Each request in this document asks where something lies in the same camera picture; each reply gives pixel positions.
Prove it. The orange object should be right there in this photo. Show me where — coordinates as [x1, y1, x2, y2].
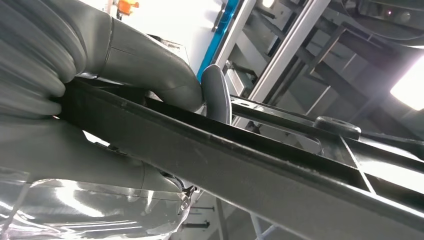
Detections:
[117, 0, 140, 16]

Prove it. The blue panel edge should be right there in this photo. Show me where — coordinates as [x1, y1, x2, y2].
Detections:
[197, 0, 240, 82]

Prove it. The silver metal beam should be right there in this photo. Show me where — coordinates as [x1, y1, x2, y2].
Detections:
[215, 0, 332, 128]

